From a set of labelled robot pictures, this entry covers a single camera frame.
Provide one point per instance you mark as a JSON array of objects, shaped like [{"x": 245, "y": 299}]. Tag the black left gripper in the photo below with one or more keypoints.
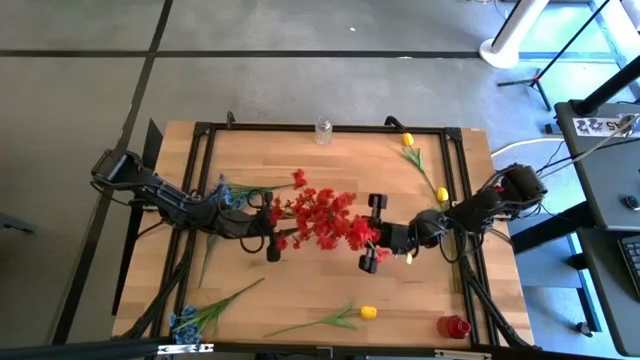
[{"x": 245, "y": 224}]

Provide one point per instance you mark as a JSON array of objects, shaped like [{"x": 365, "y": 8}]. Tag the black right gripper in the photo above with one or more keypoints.
[{"x": 392, "y": 236}]

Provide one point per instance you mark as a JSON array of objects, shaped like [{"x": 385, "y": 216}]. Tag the red artificial flower bunch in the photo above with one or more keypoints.
[{"x": 325, "y": 215}]

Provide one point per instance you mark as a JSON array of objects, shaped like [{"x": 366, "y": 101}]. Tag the blue artificial flower bunch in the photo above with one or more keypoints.
[
  {"x": 187, "y": 320},
  {"x": 212, "y": 244},
  {"x": 227, "y": 192}
]

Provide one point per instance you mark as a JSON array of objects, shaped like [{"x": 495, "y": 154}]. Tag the yellow artificial tulip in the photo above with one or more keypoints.
[
  {"x": 442, "y": 194},
  {"x": 408, "y": 139},
  {"x": 368, "y": 312}
]

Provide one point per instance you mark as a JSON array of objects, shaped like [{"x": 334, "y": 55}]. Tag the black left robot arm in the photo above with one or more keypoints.
[{"x": 165, "y": 197}]

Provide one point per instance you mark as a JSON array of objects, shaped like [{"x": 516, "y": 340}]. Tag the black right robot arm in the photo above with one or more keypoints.
[{"x": 480, "y": 205}]

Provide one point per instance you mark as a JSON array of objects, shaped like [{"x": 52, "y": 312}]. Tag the clear ribbed glass vase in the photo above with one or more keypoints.
[{"x": 323, "y": 132}]

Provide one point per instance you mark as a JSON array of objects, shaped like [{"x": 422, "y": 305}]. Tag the black clamp hook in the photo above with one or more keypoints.
[
  {"x": 230, "y": 120},
  {"x": 394, "y": 122}
]

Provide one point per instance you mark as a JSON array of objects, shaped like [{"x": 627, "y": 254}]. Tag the black flat panel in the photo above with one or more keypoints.
[{"x": 151, "y": 145}]

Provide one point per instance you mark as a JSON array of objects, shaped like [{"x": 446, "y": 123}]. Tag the black desk base bar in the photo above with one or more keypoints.
[{"x": 550, "y": 227}]

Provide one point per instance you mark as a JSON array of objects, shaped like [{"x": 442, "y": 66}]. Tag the white round stand base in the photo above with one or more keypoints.
[{"x": 500, "y": 52}]

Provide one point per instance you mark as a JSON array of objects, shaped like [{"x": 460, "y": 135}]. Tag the black tripod stand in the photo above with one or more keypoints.
[{"x": 537, "y": 77}]

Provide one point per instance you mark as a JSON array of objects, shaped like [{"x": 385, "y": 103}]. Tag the black caster wheel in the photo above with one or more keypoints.
[{"x": 583, "y": 328}]

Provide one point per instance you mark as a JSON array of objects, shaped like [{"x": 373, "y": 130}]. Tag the dark grey desk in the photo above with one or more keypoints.
[{"x": 605, "y": 175}]

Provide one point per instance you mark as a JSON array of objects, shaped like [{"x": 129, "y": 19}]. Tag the white printed label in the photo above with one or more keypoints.
[{"x": 600, "y": 126}]

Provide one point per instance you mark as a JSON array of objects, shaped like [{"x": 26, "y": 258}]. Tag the grey flat object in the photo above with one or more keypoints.
[{"x": 15, "y": 222}]

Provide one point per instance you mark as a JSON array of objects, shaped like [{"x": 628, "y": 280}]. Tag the black round knob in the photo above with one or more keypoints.
[{"x": 632, "y": 201}]

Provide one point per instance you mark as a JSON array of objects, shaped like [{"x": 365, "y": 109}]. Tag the black keyboard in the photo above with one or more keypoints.
[{"x": 632, "y": 265}]

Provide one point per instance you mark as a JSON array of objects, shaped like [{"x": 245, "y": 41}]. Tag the black slanted pole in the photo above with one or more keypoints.
[{"x": 607, "y": 90}]

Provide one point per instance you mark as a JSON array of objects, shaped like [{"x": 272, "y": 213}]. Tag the black aluminium table frame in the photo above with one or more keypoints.
[{"x": 275, "y": 128}]

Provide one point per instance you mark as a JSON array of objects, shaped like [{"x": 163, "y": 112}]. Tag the small black camera box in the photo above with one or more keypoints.
[{"x": 325, "y": 353}]

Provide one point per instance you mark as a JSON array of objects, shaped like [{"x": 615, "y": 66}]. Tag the silver metal bracket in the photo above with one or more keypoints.
[{"x": 460, "y": 355}]

